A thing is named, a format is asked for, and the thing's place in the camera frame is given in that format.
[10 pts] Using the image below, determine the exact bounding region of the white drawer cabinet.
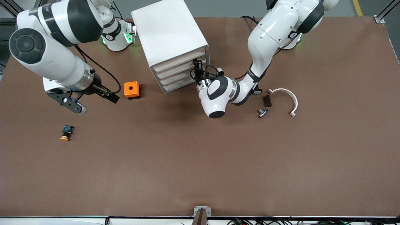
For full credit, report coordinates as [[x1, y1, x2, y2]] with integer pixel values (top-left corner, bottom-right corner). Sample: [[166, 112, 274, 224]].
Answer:
[[131, 0, 210, 94]]

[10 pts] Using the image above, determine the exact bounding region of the yellow-capped push button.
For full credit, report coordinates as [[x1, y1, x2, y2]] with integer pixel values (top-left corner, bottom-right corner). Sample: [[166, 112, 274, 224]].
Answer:
[[59, 125, 74, 141]]

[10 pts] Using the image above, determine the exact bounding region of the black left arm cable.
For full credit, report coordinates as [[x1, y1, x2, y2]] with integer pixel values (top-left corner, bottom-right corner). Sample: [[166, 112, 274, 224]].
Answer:
[[190, 64, 250, 81]]

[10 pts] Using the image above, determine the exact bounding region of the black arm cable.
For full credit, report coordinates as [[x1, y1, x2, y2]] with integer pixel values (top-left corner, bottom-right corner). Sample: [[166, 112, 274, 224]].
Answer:
[[74, 45, 122, 95], [190, 64, 250, 81]]

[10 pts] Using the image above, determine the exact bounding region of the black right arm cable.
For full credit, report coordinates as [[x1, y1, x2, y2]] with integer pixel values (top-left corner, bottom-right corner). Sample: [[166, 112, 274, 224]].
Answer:
[[74, 45, 122, 95]]

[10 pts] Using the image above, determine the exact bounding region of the orange button enclosure box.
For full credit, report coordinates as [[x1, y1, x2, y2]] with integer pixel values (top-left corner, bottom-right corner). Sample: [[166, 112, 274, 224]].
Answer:
[[124, 81, 141, 100]]

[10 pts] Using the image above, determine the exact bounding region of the white half-ring pipe clamp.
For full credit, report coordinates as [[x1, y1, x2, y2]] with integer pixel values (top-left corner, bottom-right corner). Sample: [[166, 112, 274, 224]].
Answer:
[[267, 88, 298, 118]]

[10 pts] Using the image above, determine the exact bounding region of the aluminium frame profile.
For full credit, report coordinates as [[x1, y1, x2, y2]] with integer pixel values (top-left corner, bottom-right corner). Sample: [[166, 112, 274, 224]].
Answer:
[[0, 0, 24, 25], [373, 0, 400, 24]]

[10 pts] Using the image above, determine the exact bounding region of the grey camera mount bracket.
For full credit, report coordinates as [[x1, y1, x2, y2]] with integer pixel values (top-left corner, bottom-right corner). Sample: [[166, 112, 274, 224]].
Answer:
[[193, 206, 212, 225]]

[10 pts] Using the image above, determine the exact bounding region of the black cable bundle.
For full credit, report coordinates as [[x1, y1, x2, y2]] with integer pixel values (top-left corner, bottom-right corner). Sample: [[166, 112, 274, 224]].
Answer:
[[227, 217, 353, 225]]

